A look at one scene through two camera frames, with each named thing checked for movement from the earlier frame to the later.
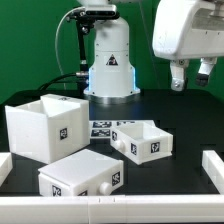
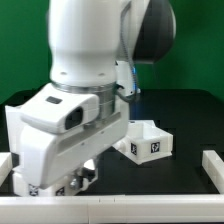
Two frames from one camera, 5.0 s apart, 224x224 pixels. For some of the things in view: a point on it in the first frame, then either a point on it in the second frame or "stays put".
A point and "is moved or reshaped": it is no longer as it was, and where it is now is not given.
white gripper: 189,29 -> 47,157
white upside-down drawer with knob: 85,173 is moved or reshaped
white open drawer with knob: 141,141 stays put
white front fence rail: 203,208 stays put
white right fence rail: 214,167 stays put
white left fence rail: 6,166 stays put
